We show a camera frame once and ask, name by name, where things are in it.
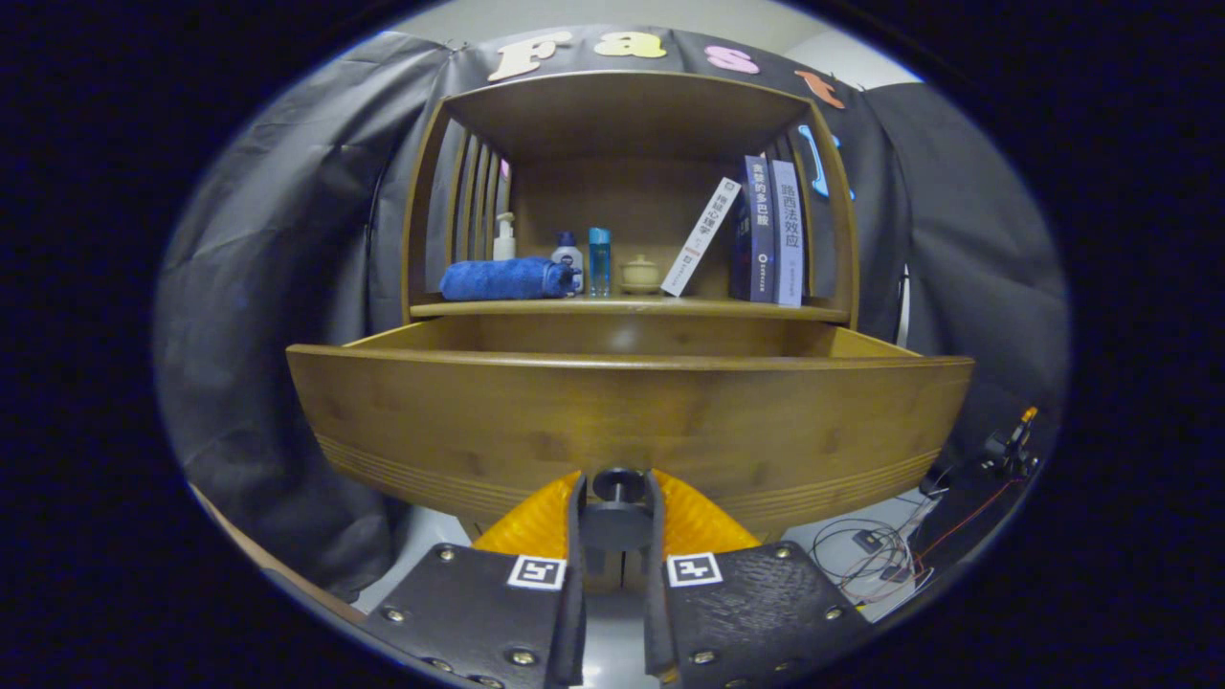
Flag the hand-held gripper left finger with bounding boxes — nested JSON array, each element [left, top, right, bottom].
[[364, 469, 587, 689]]

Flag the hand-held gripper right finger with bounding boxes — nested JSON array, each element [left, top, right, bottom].
[[643, 469, 874, 688]]

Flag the wooden drawer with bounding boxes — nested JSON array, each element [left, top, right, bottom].
[[285, 316, 975, 553]]

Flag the wooden cabinet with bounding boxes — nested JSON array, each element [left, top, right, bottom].
[[402, 70, 860, 594]]

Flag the beige curved object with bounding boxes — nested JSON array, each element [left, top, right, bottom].
[[191, 483, 365, 623]]

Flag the rolled blue towel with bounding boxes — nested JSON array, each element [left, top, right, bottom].
[[439, 256, 580, 301]]

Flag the beige lidded ceramic cup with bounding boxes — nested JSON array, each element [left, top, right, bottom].
[[618, 254, 663, 295]]

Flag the white bottle blue cap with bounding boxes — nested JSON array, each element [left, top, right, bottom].
[[551, 231, 585, 293]]

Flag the clear blue bottle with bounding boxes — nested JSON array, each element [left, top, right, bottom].
[[588, 227, 612, 298]]

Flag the white book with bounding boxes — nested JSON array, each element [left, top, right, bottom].
[[660, 177, 743, 298]]

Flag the light purple book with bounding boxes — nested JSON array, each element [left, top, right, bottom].
[[768, 159, 805, 308]]

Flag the dark blue book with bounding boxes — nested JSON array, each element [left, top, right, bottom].
[[729, 156, 778, 304]]

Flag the tangled thin cables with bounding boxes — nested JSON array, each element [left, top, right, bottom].
[[809, 478, 958, 609]]

